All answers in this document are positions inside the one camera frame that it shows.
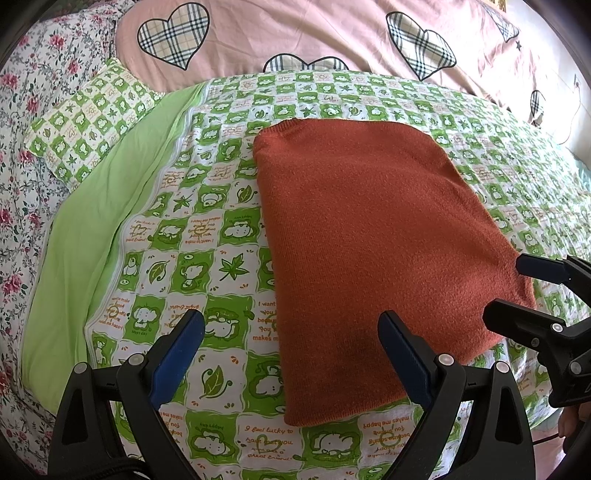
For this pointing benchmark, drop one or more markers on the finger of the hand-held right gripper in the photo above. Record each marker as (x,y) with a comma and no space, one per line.
(517,318)
(540,268)

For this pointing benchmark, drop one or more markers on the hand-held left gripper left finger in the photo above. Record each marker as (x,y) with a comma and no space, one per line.
(173,364)

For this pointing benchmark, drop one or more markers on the orange knitted sweater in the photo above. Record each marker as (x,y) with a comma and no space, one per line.
(369,230)

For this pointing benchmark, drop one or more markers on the pink duvet with plaid hearts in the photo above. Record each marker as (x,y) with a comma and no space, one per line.
(300,32)

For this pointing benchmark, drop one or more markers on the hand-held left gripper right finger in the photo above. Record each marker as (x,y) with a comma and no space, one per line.
(408,364)

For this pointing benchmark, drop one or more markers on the green checked quilt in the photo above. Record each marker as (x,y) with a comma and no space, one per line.
(207,207)

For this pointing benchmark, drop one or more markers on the white wall outlet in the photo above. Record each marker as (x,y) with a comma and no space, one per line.
(576,81)

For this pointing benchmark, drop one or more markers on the person's right hand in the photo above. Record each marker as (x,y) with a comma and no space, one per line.
(567,422)

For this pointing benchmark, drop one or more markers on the floral bed sheet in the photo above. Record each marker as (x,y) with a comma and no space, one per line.
(23,184)

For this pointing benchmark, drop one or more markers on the green checked pillow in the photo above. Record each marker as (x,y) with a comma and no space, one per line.
(87,120)

